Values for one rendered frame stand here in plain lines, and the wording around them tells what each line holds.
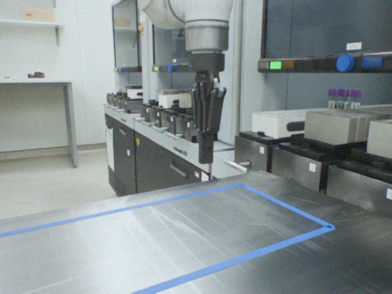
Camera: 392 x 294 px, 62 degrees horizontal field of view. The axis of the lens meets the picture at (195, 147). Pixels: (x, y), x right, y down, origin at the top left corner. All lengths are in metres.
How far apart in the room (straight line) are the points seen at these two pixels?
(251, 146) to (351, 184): 0.28
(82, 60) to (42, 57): 0.43
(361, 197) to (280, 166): 0.19
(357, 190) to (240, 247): 0.33
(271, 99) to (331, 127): 0.25
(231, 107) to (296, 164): 0.41
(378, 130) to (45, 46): 3.80
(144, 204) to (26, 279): 0.15
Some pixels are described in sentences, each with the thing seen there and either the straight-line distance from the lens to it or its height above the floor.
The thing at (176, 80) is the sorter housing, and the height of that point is 0.92.
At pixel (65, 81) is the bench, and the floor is 0.87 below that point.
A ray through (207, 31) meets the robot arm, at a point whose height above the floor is 1.04.
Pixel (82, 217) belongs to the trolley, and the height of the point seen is 0.82.
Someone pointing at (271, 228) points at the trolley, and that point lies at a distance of 0.33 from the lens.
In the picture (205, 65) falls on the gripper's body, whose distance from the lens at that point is 0.68.
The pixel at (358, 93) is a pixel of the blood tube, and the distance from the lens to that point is 0.96.
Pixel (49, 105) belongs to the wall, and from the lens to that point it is 4.15.
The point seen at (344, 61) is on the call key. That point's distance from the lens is 0.66.
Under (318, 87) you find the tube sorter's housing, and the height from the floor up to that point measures 0.92.
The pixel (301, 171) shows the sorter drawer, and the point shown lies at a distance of 0.67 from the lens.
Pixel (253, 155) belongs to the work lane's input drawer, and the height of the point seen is 0.77.
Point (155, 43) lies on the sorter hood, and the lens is 1.63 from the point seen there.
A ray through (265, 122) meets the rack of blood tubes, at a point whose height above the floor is 0.85.
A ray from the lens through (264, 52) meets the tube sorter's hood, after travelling 0.87.
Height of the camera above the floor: 0.96
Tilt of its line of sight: 13 degrees down
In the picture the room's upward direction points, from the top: straight up
